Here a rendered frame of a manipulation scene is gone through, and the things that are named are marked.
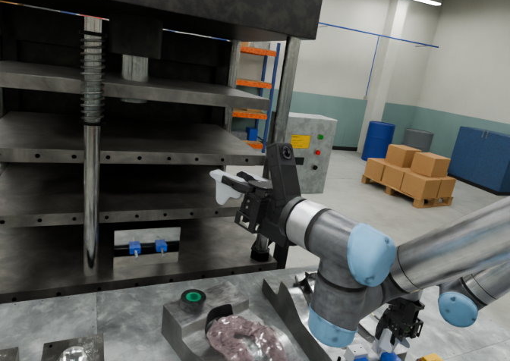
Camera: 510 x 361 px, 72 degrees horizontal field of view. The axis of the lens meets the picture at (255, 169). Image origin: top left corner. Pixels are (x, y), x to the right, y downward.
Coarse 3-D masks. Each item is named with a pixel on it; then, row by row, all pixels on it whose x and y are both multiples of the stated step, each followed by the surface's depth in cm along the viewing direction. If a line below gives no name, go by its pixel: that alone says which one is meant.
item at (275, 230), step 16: (256, 192) 60; (272, 192) 60; (256, 208) 60; (272, 208) 60; (288, 208) 56; (240, 224) 63; (256, 224) 61; (272, 224) 60; (272, 240) 60; (288, 240) 60
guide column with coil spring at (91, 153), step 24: (96, 24) 116; (96, 72) 120; (96, 96) 122; (96, 120) 125; (96, 144) 127; (96, 168) 130; (96, 192) 132; (96, 216) 135; (96, 240) 138; (96, 264) 141
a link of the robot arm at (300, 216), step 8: (304, 200) 56; (312, 200) 57; (296, 208) 55; (304, 208) 54; (312, 208) 54; (320, 208) 54; (288, 216) 56; (296, 216) 54; (304, 216) 53; (312, 216) 53; (288, 224) 55; (296, 224) 54; (304, 224) 53; (288, 232) 55; (296, 232) 54; (304, 232) 52; (296, 240) 54; (304, 240) 59; (304, 248) 54
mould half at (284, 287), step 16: (272, 288) 137; (288, 288) 125; (272, 304) 135; (288, 304) 124; (304, 304) 122; (288, 320) 124; (304, 320) 117; (368, 320) 122; (304, 336) 115; (304, 352) 115; (320, 352) 107; (336, 352) 105; (368, 352) 107; (400, 352) 109
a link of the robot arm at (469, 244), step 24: (480, 216) 48; (504, 216) 45; (432, 240) 52; (456, 240) 49; (480, 240) 47; (504, 240) 45; (408, 264) 54; (432, 264) 52; (456, 264) 49; (480, 264) 48; (384, 288) 56; (408, 288) 56
